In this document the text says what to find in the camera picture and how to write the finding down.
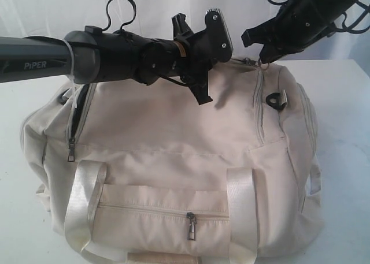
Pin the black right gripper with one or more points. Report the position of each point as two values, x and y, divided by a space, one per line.
294 28

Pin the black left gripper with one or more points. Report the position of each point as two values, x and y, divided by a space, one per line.
130 56

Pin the cream fabric duffel bag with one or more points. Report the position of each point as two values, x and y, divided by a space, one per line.
137 174

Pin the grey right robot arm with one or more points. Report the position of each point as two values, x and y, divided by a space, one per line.
332 29

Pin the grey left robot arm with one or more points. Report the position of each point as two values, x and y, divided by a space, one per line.
93 56

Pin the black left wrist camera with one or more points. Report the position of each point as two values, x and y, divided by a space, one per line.
214 42

